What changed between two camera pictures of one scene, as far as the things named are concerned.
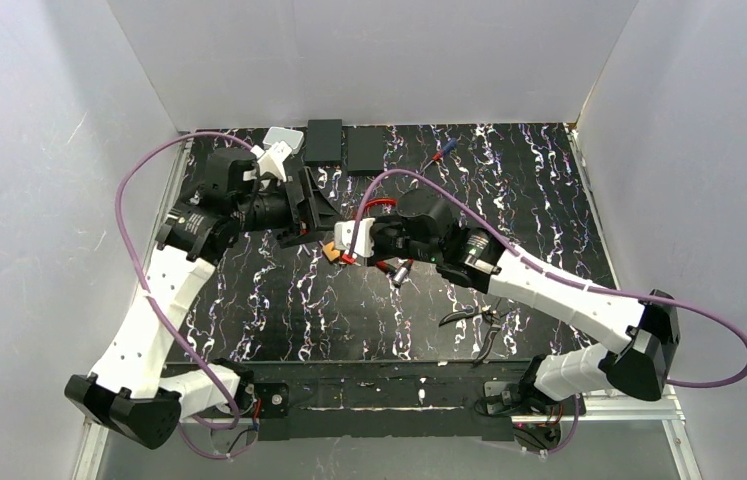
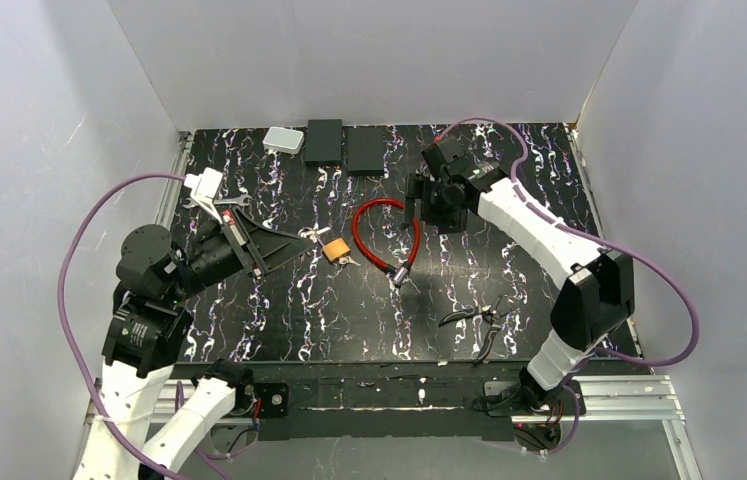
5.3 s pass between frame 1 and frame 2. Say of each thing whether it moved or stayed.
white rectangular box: stayed
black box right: stayed
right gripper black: moved
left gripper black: moved
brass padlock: stayed
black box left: stayed
